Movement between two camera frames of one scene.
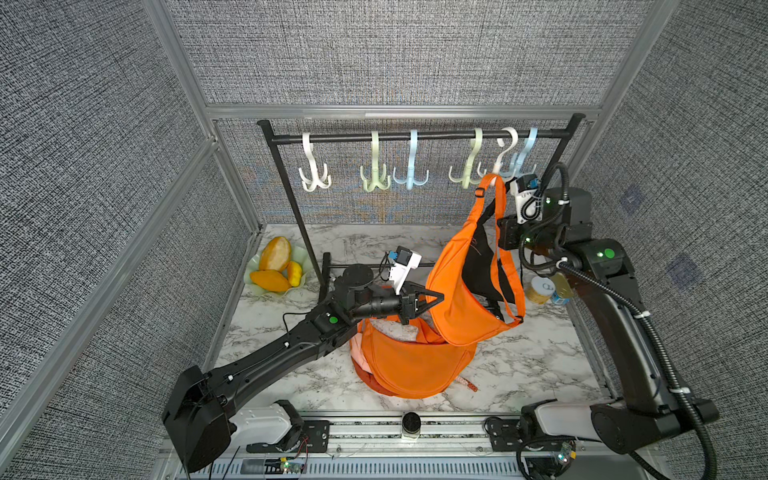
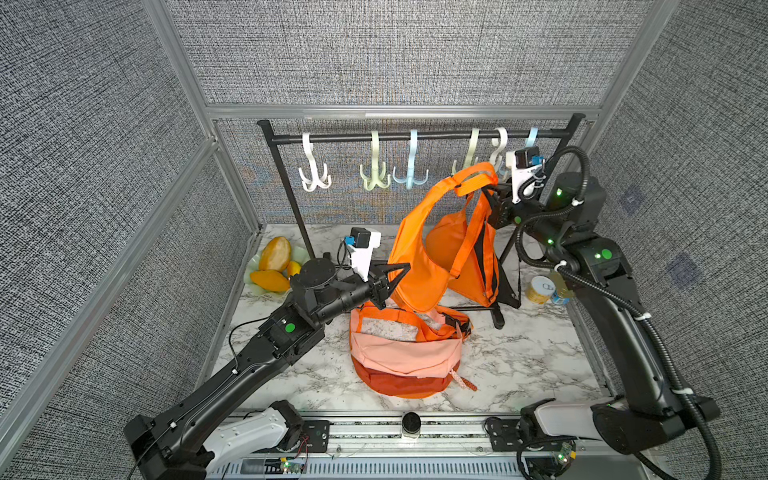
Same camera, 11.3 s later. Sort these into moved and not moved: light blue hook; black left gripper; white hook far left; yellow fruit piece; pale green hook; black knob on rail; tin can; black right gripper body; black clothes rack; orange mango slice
Moved: black left gripper; black right gripper body
Not moved: yellow fruit piece; tin can; pale green hook; light blue hook; white hook far left; orange mango slice; black clothes rack; black knob on rail
